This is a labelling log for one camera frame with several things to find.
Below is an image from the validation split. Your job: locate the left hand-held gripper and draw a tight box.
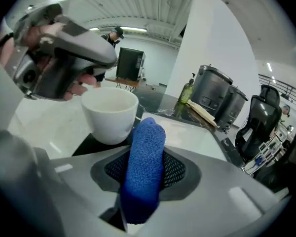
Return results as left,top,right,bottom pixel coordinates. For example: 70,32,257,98
0,3,118,100

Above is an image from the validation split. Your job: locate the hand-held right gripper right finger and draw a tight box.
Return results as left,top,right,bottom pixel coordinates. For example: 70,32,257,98
39,146,281,237

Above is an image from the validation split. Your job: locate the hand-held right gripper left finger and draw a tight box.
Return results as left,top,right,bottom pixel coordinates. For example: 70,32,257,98
0,45,65,237

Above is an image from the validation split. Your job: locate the white cup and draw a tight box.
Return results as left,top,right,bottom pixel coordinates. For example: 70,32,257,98
80,86,139,145

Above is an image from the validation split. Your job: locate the blue cloth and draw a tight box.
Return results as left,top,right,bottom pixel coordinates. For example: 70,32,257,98
119,117,166,225

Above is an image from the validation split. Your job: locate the person's left forearm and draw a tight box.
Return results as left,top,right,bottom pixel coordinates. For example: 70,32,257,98
0,39,18,70

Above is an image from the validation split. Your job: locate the person's left hand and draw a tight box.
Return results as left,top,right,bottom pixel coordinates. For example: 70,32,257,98
64,74,97,102

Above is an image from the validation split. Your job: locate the white sink basin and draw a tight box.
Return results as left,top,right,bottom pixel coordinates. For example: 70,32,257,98
141,112,228,162

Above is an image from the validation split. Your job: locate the black box appliance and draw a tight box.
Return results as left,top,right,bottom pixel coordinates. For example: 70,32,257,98
115,47,146,81

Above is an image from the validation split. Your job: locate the beige wooden board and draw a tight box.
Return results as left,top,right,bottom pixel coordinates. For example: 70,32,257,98
187,99,220,128

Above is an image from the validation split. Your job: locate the black office chair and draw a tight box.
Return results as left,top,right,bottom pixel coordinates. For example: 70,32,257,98
255,114,296,194
235,84,283,164

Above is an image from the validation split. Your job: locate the small grey cooker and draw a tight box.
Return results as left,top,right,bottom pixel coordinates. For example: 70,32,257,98
216,84,249,133

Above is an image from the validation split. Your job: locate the large grey cooker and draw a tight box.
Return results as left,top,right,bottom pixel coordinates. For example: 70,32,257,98
191,64,234,116

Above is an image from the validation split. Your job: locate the dark soap bottle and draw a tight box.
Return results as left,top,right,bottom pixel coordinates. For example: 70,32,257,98
178,72,195,105

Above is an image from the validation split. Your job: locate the black railing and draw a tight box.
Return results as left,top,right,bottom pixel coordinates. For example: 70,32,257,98
258,73,296,105

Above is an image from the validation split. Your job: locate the wooden table with wire legs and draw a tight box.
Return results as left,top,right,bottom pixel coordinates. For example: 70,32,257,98
105,77,148,92

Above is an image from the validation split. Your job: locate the white wire rack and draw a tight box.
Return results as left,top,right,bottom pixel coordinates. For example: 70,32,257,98
241,132,288,175

